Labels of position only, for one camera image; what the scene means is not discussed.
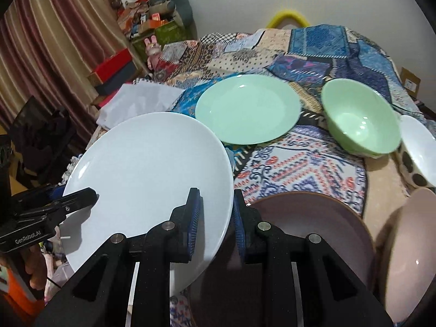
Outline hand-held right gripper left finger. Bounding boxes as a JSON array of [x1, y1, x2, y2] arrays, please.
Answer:
[[34, 187, 201, 327]]

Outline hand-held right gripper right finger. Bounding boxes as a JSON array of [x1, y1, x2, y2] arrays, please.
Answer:
[[233, 189, 396, 327]]

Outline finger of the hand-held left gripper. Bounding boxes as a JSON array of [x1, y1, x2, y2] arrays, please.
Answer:
[[17, 187, 99, 223], [11, 183, 64, 212]]

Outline large white plate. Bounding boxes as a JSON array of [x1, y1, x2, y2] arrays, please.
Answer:
[[63, 112, 235, 297]]

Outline pink plate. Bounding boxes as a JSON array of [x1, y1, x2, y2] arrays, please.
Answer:
[[189, 191, 375, 327]]

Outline green plate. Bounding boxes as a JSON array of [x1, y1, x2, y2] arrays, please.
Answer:
[[195, 74, 302, 145]]

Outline green bowl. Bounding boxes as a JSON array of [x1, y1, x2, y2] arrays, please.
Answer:
[[321, 78, 402, 158]]

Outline beige plate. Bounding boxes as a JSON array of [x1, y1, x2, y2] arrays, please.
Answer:
[[376, 187, 436, 324]]

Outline person's left hand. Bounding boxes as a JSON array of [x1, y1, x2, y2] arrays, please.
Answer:
[[21, 244, 48, 301]]

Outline black bag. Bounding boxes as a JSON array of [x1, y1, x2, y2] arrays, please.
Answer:
[[8, 95, 77, 184]]

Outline patchwork blanket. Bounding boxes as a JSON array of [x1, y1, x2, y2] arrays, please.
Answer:
[[65, 24, 425, 327]]

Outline folded white cloth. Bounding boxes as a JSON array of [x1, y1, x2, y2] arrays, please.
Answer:
[[96, 82, 186, 131]]

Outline dark blue box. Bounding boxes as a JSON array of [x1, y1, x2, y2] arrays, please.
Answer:
[[95, 71, 141, 96]]

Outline red box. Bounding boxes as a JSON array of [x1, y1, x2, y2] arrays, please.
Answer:
[[88, 48, 135, 86]]

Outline striped curtain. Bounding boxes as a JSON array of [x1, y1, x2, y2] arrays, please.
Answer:
[[0, 0, 137, 137]]

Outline pink rabbit toy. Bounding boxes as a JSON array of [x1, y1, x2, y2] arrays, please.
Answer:
[[145, 36, 165, 70]]

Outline green patterned box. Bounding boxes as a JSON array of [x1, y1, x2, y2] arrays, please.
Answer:
[[131, 20, 189, 55]]

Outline pile of small boxes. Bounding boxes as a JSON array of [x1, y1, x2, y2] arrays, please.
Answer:
[[117, 0, 171, 38]]

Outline white polka dot bowl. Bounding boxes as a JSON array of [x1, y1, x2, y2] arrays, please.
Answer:
[[397, 115, 436, 189]]

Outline grey cushion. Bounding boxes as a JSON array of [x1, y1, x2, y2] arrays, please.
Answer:
[[148, 0, 193, 28]]

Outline cardboard box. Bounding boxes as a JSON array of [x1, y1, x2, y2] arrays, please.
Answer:
[[398, 66, 422, 99]]

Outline yellow foam ring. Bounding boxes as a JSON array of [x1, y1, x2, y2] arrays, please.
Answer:
[[266, 8, 311, 29]]

